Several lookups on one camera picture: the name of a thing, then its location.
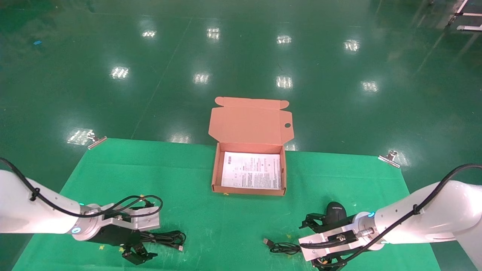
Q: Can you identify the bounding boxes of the white printed instruction sheet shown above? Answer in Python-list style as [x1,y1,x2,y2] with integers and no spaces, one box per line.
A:
[221,151,282,190]

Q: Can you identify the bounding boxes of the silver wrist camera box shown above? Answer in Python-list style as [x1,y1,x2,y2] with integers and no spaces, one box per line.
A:
[101,203,161,231]
[299,223,360,262]

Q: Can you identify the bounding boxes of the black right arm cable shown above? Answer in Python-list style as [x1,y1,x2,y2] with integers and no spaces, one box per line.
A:
[299,164,482,265]

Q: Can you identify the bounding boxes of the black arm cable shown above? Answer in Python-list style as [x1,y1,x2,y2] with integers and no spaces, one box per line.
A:
[299,164,482,265]
[0,158,163,223]

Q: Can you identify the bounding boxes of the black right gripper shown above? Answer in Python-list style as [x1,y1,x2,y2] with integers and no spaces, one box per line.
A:
[300,213,358,271]

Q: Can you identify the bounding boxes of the open orange cardboard box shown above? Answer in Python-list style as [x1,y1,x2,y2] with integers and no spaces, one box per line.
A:
[208,97,293,196]

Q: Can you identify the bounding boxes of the white metal frame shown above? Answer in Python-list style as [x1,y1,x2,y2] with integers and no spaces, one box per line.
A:
[447,0,482,31]

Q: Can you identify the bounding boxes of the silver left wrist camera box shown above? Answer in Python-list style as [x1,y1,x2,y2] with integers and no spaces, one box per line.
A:
[101,203,161,231]

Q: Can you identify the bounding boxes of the black wired computer mouse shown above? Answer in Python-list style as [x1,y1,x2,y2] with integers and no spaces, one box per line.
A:
[262,202,348,255]

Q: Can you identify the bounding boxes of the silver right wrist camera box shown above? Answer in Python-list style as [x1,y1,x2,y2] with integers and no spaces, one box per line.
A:
[299,223,360,262]

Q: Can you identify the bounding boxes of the silver metal binder clip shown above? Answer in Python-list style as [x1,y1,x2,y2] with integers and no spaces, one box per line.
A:
[87,131,108,150]
[378,150,400,168]

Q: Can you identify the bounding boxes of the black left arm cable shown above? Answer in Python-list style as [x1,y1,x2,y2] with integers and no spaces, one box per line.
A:
[0,158,163,223]

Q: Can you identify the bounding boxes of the black data cable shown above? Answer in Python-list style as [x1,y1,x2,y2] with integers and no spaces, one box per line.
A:
[137,230,186,252]

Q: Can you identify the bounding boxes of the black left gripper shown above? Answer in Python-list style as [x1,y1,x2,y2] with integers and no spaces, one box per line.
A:
[92,226,159,266]

